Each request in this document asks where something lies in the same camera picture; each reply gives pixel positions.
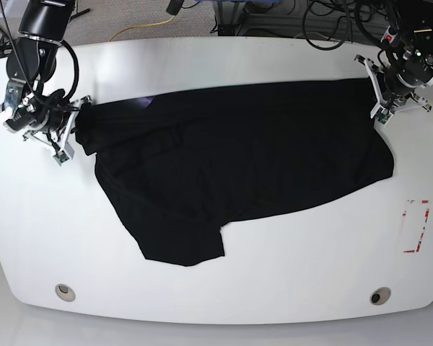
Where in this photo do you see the white power strip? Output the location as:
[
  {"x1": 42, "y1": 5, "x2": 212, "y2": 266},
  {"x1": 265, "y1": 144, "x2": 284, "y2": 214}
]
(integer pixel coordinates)
[{"x1": 381, "y1": 26, "x2": 398, "y2": 47}]

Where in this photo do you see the left table grommet hole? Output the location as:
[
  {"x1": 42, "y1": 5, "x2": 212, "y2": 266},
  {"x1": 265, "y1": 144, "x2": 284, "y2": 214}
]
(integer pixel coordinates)
[{"x1": 55, "y1": 284, "x2": 76, "y2": 302}]

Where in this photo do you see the red tape rectangle marking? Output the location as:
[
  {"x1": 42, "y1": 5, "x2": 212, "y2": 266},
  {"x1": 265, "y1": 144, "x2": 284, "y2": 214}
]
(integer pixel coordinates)
[{"x1": 398, "y1": 200, "x2": 430, "y2": 254}]

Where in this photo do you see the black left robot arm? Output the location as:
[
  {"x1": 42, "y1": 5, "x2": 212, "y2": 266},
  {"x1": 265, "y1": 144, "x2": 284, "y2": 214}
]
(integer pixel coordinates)
[{"x1": 354, "y1": 1, "x2": 433, "y2": 125}]

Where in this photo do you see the right table grommet hole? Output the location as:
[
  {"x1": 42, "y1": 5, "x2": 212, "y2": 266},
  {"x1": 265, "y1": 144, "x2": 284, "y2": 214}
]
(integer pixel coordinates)
[{"x1": 369, "y1": 287, "x2": 391, "y2": 306}]

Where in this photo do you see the black T-shirt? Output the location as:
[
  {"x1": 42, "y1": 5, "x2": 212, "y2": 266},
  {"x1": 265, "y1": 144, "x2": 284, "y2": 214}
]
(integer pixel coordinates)
[{"x1": 75, "y1": 78, "x2": 394, "y2": 267}]

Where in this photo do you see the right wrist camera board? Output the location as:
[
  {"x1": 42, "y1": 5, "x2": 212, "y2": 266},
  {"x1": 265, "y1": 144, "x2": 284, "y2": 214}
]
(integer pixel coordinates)
[{"x1": 53, "y1": 152, "x2": 68, "y2": 166}]

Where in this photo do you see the yellow cable on floor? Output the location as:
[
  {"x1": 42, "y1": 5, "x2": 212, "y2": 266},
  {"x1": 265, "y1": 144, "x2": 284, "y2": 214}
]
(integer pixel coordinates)
[{"x1": 110, "y1": 10, "x2": 176, "y2": 43}]

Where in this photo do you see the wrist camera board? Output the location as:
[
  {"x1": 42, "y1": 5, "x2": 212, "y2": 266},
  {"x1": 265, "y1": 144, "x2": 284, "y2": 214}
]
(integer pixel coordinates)
[
  {"x1": 53, "y1": 152, "x2": 68, "y2": 166},
  {"x1": 375, "y1": 112, "x2": 391, "y2": 125}
]

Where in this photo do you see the table grommet hole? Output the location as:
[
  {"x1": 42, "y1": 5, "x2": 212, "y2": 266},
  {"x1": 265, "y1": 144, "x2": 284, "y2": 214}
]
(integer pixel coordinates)
[
  {"x1": 369, "y1": 287, "x2": 391, "y2": 306},
  {"x1": 55, "y1": 284, "x2": 76, "y2": 302}
]

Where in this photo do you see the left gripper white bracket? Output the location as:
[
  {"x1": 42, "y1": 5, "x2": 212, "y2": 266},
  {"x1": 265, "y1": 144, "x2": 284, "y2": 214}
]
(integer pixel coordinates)
[{"x1": 354, "y1": 55, "x2": 432, "y2": 124}]

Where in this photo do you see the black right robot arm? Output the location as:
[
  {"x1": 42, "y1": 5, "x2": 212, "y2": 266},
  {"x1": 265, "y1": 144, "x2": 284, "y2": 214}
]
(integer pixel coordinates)
[{"x1": 0, "y1": 1, "x2": 92, "y2": 164}]

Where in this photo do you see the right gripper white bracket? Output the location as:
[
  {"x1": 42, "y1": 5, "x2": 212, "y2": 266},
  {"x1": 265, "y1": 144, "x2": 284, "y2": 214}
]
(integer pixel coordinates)
[{"x1": 22, "y1": 95, "x2": 92, "y2": 161}]

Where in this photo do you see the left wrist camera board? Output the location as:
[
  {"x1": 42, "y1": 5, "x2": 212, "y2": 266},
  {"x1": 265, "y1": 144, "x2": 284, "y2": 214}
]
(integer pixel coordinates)
[{"x1": 375, "y1": 112, "x2": 391, "y2": 125}]

